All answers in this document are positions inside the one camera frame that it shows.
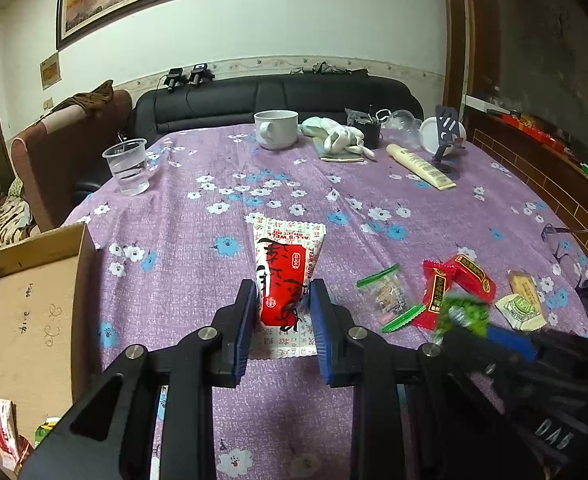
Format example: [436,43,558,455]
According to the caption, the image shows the small white and green packet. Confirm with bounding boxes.
[495,294,547,332]

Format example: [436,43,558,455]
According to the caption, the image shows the white and red snack packet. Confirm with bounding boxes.
[0,396,17,471]
[245,211,327,361]

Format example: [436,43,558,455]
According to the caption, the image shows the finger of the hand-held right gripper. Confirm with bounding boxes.
[444,329,526,387]
[488,282,588,366]

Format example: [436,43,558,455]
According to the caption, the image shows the long beige snack packet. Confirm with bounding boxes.
[508,270,547,316]

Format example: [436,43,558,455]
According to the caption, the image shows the brown garment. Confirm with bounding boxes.
[48,80,117,118]

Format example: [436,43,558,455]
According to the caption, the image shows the thin booklet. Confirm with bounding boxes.
[314,137,365,163]

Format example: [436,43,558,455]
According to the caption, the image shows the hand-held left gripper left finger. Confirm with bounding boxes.
[18,279,259,480]

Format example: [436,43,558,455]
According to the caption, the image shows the red snack packet black label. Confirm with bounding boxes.
[410,259,457,331]
[446,254,497,303]

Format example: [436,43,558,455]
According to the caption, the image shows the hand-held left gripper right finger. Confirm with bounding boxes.
[308,279,525,480]

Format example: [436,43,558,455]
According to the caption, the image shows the white mug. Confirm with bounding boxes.
[254,110,301,151]

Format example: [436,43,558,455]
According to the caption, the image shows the red foil candy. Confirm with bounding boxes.
[16,435,37,468]

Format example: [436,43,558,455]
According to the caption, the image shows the cream tube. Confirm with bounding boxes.
[386,143,457,191]

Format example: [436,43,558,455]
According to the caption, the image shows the wooden door frame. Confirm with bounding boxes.
[441,0,477,111]

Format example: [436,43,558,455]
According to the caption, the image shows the black phone stand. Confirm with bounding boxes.
[433,104,462,181]

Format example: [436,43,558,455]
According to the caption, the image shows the eyeglasses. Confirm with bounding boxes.
[541,222,588,291]

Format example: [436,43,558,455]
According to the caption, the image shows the cardboard box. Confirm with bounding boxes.
[0,222,99,480]

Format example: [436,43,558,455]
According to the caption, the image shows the clear packet with green ends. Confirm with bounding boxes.
[356,264,427,335]

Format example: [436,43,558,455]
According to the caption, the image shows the patterned blanket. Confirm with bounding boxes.
[0,177,42,258]

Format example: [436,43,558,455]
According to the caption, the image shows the clear plastic cup with water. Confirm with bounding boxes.
[102,138,149,197]

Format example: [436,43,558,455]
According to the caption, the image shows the white plate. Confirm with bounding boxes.
[419,116,467,153]

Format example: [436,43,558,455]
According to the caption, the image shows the small black box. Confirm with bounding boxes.
[346,107,382,147]

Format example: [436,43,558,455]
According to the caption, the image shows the purple floral tablecloth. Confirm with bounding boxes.
[61,125,588,480]

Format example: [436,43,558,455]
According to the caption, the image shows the white cloth gloves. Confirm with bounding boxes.
[300,116,377,157]

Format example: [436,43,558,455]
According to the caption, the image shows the green snack packet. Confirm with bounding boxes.
[434,294,492,346]

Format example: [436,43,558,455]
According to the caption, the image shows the empty clear plastic cup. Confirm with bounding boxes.
[381,109,422,148]

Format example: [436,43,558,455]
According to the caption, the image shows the brown armchair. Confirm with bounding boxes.
[11,89,133,233]

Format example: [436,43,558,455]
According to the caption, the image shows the brown tiled ledge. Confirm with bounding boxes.
[461,94,588,266]

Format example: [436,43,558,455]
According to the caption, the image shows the black leather sofa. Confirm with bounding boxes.
[74,72,425,201]

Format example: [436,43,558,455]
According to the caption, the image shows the small wall plaque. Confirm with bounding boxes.
[40,52,61,92]

